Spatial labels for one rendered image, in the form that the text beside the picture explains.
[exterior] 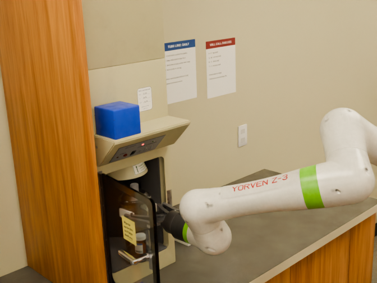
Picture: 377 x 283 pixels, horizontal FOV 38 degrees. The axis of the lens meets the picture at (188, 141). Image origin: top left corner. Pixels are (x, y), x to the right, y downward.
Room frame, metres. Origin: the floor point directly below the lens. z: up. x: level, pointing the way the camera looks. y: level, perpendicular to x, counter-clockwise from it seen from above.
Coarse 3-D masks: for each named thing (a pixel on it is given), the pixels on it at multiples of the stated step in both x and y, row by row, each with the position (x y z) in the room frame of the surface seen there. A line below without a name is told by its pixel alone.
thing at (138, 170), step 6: (126, 168) 1.76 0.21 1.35; (132, 168) 1.76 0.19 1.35; (138, 168) 1.78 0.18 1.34; (144, 168) 1.80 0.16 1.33; (108, 174) 1.75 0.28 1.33; (114, 174) 1.75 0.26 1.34; (120, 174) 1.74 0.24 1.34; (126, 174) 1.75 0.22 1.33; (132, 174) 1.75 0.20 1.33; (138, 174) 1.77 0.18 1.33; (144, 174) 1.79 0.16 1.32; (120, 180) 1.74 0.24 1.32
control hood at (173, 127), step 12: (156, 120) 1.78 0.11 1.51; (168, 120) 1.77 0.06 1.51; (180, 120) 1.77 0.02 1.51; (144, 132) 1.64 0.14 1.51; (156, 132) 1.66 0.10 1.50; (168, 132) 1.71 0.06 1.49; (180, 132) 1.77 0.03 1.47; (96, 144) 1.61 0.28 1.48; (108, 144) 1.57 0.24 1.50; (120, 144) 1.57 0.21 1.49; (168, 144) 1.80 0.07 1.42; (96, 156) 1.62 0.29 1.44; (108, 156) 1.59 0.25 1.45; (132, 156) 1.70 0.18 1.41
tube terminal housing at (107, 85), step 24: (96, 72) 1.66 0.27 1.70; (120, 72) 1.72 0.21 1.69; (144, 72) 1.78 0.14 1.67; (96, 96) 1.65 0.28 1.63; (120, 96) 1.71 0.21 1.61; (144, 120) 1.77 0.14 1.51; (120, 168) 1.70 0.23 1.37; (168, 168) 1.84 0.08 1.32; (168, 240) 1.83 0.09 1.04; (168, 264) 1.82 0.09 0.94
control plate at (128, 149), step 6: (156, 138) 1.69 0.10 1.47; (162, 138) 1.72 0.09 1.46; (132, 144) 1.62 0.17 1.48; (138, 144) 1.65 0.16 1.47; (144, 144) 1.67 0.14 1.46; (150, 144) 1.70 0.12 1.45; (156, 144) 1.73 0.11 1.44; (120, 150) 1.60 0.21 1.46; (126, 150) 1.63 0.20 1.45; (132, 150) 1.66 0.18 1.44; (138, 150) 1.69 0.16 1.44; (144, 150) 1.72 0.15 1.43; (114, 156) 1.61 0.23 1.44; (120, 156) 1.64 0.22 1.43; (126, 156) 1.67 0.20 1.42
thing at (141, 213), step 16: (112, 192) 1.56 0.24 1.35; (128, 192) 1.47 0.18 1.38; (112, 208) 1.56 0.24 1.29; (128, 208) 1.48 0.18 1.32; (144, 208) 1.41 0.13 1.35; (112, 224) 1.57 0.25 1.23; (144, 224) 1.41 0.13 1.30; (112, 240) 1.58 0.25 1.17; (144, 240) 1.42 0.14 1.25; (112, 256) 1.59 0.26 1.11; (112, 272) 1.59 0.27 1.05; (128, 272) 1.50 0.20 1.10; (144, 272) 1.43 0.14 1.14
